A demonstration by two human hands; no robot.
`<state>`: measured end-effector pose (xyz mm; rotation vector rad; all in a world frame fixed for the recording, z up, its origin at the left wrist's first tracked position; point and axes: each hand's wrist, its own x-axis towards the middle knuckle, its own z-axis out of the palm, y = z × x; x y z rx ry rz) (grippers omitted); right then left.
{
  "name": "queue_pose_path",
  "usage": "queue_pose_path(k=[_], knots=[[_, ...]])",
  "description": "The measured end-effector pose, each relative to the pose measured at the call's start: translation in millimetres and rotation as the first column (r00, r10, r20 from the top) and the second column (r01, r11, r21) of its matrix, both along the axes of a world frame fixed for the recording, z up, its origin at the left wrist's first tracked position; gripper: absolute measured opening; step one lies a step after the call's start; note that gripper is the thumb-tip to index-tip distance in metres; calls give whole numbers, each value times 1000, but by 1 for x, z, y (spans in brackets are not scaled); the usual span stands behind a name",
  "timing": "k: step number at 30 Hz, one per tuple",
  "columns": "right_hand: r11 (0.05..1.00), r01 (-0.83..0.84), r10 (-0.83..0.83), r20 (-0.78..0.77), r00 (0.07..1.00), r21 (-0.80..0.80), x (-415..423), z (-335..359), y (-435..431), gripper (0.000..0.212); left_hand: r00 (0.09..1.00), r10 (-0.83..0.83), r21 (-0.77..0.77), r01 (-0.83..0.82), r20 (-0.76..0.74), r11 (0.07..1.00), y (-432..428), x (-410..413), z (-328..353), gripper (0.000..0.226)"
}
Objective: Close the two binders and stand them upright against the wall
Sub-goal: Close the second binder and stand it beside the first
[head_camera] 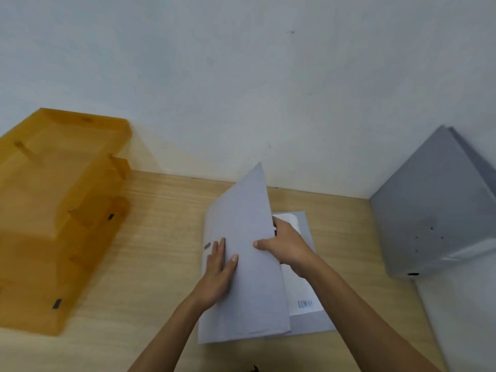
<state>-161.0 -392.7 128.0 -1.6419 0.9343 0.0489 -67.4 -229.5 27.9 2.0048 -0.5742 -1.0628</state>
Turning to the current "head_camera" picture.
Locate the person's right hand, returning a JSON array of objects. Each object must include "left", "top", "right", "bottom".
[{"left": 253, "top": 216, "right": 319, "bottom": 278}]

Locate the person's left hand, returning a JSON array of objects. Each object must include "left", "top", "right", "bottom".
[{"left": 189, "top": 238, "right": 239, "bottom": 313}]

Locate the grey paper file folder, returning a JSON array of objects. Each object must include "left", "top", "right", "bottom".
[{"left": 197, "top": 162, "right": 336, "bottom": 345}]

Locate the person's left forearm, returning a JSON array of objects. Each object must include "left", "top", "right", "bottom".
[{"left": 127, "top": 296, "right": 213, "bottom": 372}]

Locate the person's right forearm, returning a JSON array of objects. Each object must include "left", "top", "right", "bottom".
[{"left": 291, "top": 255, "right": 443, "bottom": 372}]

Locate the white paper sheet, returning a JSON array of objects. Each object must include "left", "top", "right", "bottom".
[{"left": 273, "top": 213, "right": 325, "bottom": 317}]

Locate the grey lever arch binder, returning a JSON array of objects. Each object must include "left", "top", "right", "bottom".
[{"left": 369, "top": 125, "right": 496, "bottom": 280}]

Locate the orange translucent stacked document tray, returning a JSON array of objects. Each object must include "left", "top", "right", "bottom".
[{"left": 0, "top": 107, "right": 133, "bottom": 338}]

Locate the white flat panel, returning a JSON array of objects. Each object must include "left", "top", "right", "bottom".
[{"left": 416, "top": 247, "right": 496, "bottom": 372}]

